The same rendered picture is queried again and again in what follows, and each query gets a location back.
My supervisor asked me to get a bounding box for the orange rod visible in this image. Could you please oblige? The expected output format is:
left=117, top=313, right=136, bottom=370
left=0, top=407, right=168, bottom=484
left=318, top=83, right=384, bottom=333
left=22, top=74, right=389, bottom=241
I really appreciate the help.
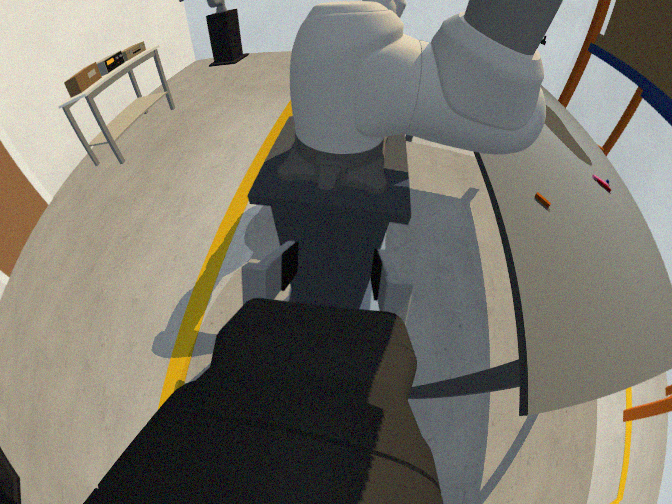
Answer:
left=535, top=192, right=551, bottom=208

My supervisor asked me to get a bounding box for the dark red rod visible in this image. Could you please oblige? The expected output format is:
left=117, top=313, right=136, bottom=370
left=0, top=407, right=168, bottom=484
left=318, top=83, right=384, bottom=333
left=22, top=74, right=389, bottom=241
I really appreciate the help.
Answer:
left=597, top=179, right=611, bottom=192

